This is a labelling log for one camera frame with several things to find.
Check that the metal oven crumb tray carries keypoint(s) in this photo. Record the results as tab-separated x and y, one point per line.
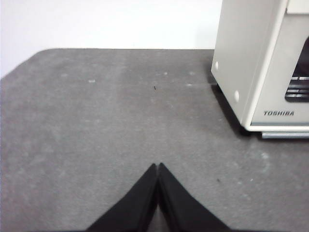
285	135

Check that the white Toshiba toaster oven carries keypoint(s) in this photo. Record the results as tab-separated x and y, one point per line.
239	48

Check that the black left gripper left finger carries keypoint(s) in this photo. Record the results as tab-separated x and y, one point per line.
135	207

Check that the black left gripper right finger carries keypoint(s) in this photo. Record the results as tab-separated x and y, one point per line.
183	207

